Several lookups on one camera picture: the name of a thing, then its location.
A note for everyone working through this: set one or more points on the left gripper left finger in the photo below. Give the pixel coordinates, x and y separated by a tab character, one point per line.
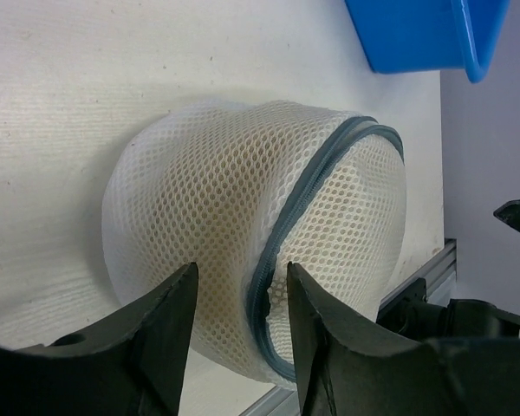
131	362

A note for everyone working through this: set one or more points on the white mesh laundry bag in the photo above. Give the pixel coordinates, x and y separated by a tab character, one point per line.
242	191

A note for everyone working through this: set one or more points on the blue plastic tub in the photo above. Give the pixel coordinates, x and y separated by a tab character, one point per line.
402	36

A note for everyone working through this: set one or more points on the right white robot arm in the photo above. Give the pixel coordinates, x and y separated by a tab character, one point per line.
420	309

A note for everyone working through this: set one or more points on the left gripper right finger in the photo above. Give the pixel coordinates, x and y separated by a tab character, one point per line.
347	364

